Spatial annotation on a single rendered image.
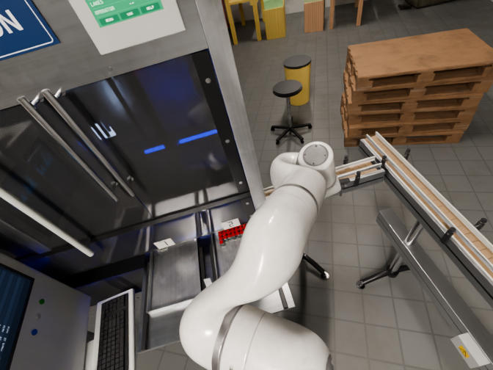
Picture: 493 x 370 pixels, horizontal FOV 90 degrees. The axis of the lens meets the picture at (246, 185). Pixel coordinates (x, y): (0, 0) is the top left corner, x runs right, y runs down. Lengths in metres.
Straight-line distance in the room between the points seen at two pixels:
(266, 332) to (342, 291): 1.78
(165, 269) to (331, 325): 1.23
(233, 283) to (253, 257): 0.05
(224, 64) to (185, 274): 0.99
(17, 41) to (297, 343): 0.81
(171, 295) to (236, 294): 1.01
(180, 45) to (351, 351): 1.94
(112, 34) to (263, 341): 0.69
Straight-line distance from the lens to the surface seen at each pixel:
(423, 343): 2.17
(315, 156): 0.63
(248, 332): 0.39
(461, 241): 1.40
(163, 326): 1.32
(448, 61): 2.94
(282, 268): 0.33
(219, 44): 0.74
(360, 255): 2.28
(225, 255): 1.32
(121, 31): 0.73
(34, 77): 0.85
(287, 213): 0.35
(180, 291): 1.33
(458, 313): 1.68
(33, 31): 0.79
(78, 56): 0.79
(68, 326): 1.52
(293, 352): 0.38
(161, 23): 0.72
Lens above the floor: 2.02
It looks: 47 degrees down
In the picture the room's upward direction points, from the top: 17 degrees counter-clockwise
